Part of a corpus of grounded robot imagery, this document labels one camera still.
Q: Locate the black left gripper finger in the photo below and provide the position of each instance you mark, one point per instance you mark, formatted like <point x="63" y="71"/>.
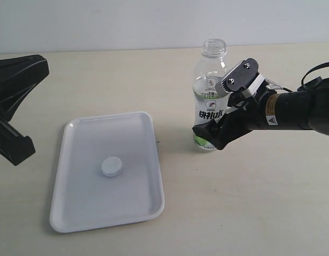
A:
<point x="18" y="76"/>
<point x="15" y="147"/>

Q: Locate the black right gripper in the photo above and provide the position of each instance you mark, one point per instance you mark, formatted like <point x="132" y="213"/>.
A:
<point x="238" y="123"/>

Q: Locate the clear plastic drink bottle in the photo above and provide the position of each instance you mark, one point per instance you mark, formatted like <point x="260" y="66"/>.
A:
<point x="208" y="72"/>

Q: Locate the white bottle cap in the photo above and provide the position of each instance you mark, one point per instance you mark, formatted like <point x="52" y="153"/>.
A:
<point x="111" y="166"/>

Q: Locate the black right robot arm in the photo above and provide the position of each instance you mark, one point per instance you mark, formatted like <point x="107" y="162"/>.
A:
<point x="305" y="109"/>

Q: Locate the white plastic tray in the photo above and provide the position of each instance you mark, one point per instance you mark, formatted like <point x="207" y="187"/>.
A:
<point x="83" y="198"/>

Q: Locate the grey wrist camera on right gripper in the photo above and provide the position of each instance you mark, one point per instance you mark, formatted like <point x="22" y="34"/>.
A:
<point x="244" y="78"/>

